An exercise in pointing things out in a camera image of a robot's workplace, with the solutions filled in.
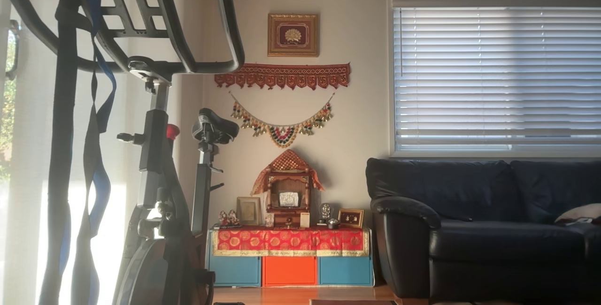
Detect wooden shrine with red canopy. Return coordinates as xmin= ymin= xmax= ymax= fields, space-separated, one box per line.
xmin=251 ymin=149 xmax=325 ymax=229

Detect small gold framed picture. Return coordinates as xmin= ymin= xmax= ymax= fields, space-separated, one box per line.
xmin=338 ymin=208 xmax=365 ymax=229

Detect red and gold cloth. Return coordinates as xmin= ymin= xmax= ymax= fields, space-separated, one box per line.
xmin=211 ymin=226 xmax=370 ymax=257

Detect small colourful figurines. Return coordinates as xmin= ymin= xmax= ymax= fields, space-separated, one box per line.
xmin=218 ymin=210 xmax=241 ymax=229

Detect blue and orange cabinet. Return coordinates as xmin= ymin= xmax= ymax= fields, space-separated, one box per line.
xmin=207 ymin=229 xmax=375 ymax=288

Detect black exercise bike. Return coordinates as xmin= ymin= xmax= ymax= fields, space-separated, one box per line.
xmin=0 ymin=0 xmax=246 ymax=305

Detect dark floor rug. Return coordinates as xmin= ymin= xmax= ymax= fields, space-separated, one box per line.
xmin=310 ymin=299 xmax=398 ymax=305

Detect black leather sofa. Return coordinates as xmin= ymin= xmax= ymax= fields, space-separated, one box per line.
xmin=366 ymin=158 xmax=601 ymax=301

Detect white window blind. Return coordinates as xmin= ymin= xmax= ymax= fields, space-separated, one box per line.
xmin=389 ymin=0 xmax=601 ymax=158

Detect white sheer curtain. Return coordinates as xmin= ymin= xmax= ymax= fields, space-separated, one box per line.
xmin=0 ymin=0 xmax=203 ymax=305

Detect white cushion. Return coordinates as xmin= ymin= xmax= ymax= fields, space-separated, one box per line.
xmin=555 ymin=203 xmax=601 ymax=226

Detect beaded garland wall hanging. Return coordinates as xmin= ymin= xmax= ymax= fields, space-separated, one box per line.
xmin=229 ymin=92 xmax=336 ymax=149

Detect red embroidered wall hanging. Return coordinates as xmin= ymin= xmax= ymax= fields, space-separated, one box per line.
xmin=215 ymin=63 xmax=351 ymax=91

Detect pale standing picture frame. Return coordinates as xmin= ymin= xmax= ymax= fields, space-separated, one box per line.
xmin=236 ymin=197 xmax=262 ymax=226

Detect gold framed wall picture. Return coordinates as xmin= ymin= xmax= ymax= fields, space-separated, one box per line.
xmin=268 ymin=13 xmax=319 ymax=57

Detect black hanging strap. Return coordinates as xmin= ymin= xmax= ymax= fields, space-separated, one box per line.
xmin=39 ymin=0 xmax=81 ymax=305

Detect blue hanging strap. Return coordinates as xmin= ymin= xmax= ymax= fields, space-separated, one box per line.
xmin=70 ymin=0 xmax=117 ymax=305

